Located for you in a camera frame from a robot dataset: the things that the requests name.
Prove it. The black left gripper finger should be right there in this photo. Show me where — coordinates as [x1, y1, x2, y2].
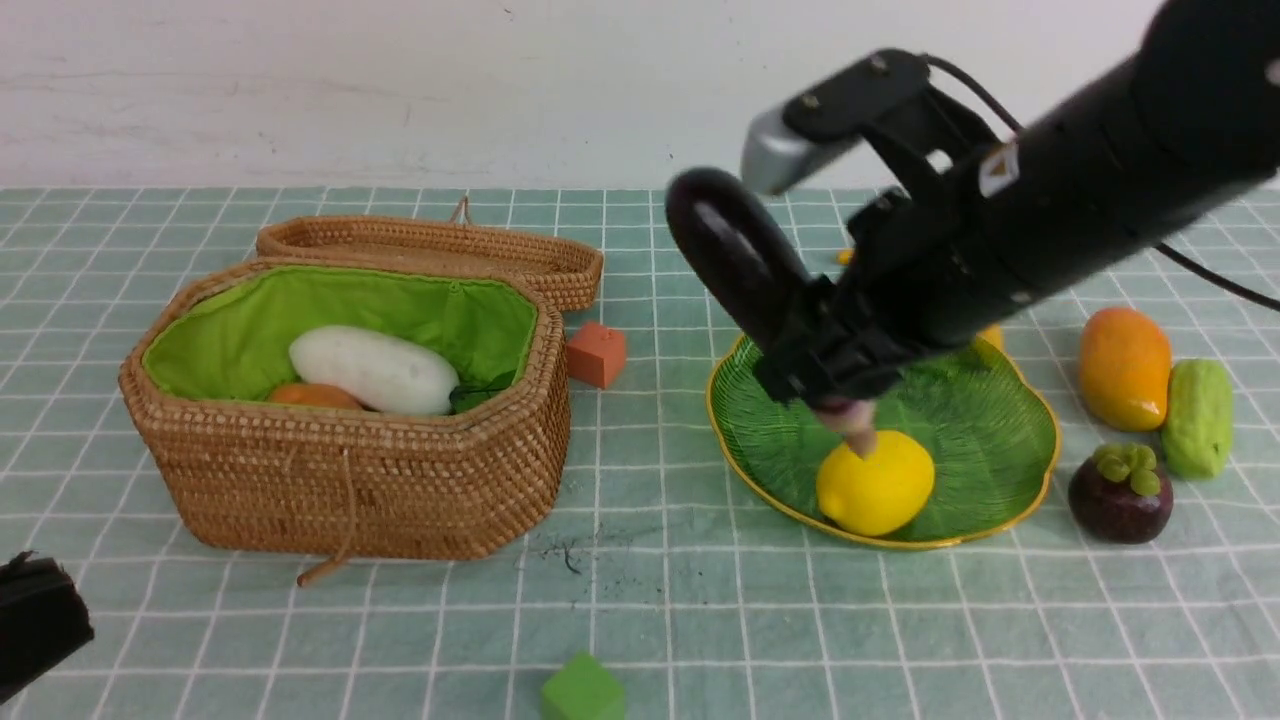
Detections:
[1, 550, 95, 703]

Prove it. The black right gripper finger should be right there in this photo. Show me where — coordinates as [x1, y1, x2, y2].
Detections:
[800, 275, 946, 404]
[753, 340, 851, 411]

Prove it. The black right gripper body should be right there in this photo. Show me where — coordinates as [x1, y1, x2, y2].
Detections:
[837, 86, 1011, 351]

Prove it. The yellow banana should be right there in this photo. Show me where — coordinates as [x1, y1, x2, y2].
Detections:
[836, 247, 1005, 351]

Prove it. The yellow lemon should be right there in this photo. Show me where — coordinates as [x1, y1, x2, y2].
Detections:
[815, 430, 934, 537]

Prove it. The dark purple mangosteen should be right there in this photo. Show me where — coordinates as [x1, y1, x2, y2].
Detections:
[1068, 442, 1174, 544]

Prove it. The light green cucumber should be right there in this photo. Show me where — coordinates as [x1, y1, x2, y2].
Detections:
[1161, 357, 1235, 480]

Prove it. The orange-brown potato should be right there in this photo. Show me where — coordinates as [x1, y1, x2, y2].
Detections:
[266, 383, 365, 411]

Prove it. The white radish with green stem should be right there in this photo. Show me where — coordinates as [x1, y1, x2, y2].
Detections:
[288, 325, 516, 416]

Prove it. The purple eggplant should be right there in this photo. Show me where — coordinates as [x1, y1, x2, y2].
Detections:
[664, 167, 876, 456]

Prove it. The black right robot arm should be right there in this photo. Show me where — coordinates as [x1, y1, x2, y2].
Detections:
[742, 1, 1277, 407]

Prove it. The green leaf-shaped glass plate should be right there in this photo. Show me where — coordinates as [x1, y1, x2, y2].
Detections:
[705, 337, 1062, 551]

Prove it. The orange-red cube block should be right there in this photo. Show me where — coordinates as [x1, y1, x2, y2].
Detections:
[564, 322, 628, 389]

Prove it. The orange mango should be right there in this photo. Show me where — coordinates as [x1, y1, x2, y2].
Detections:
[1078, 306, 1172, 432]

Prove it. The green checkered tablecloth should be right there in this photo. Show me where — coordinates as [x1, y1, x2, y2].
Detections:
[1, 187, 1279, 719]

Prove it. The woven wicker basket lid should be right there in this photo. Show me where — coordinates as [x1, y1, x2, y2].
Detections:
[256, 197, 604, 313]

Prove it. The woven wicker basket green lining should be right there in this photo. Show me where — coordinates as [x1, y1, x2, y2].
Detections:
[119, 258, 572, 587]

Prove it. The green cube block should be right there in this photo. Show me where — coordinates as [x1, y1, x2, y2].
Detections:
[540, 652, 626, 720]

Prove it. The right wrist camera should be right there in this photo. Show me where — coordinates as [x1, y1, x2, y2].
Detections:
[739, 47, 931, 196]

